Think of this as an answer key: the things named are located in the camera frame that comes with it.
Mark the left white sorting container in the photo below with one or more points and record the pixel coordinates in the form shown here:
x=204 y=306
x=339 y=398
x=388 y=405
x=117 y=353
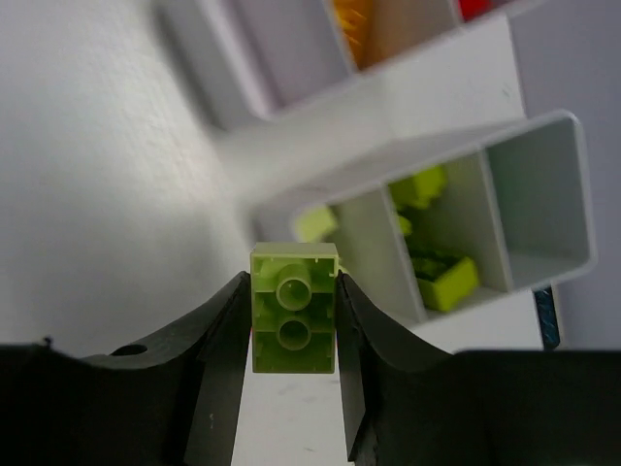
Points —
x=253 y=60

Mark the yellow oval lego piece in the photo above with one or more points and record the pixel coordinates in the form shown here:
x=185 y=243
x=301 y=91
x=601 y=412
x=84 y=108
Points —
x=354 y=17

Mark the pale green small lego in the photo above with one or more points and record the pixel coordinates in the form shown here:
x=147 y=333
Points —
x=313 y=225

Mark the olive square lego brick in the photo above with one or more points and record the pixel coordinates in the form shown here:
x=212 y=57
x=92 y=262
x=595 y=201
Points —
x=420 y=189

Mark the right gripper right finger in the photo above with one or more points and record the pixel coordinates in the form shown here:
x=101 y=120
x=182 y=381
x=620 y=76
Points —
x=406 y=402

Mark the red curved lego piece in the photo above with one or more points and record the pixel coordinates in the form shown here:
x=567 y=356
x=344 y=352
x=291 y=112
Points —
x=471 y=9

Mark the right white sorting container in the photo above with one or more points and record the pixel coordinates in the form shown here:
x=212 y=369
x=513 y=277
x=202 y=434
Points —
x=516 y=202

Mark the white sorting container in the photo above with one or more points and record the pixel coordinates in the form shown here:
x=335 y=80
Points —
x=516 y=202
x=253 y=60

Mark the pale green 2x2 lego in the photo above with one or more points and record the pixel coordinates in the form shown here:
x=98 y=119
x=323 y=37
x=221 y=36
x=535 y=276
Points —
x=293 y=307

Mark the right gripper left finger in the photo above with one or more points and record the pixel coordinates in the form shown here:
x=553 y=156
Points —
x=170 y=398

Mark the olive 2x2 lego brick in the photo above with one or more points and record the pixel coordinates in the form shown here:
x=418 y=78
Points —
x=443 y=288

